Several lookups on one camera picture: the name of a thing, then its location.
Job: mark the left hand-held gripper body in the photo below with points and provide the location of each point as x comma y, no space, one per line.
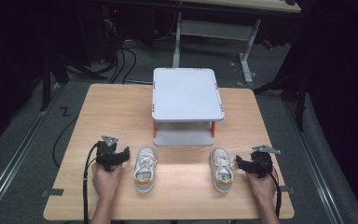
106,152

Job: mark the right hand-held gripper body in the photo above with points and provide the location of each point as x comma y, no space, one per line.
262,160

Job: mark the white sneaker with yellow heel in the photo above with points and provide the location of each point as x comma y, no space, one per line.
144,174
223,174

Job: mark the white shoe rack orange posts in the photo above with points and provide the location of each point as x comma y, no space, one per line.
186,93

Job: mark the person's right hand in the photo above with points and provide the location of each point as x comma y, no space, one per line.
263,188

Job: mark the person's left hand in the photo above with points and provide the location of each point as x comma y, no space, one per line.
105,183

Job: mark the grey tape piece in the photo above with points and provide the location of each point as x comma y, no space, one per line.
53,192
289,189

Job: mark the black metal stand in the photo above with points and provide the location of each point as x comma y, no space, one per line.
46,87
300,105

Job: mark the metal floor rail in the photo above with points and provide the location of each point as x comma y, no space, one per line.
315,168
12,158

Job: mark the desk with white metal frame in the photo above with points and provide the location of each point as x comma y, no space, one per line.
217,29

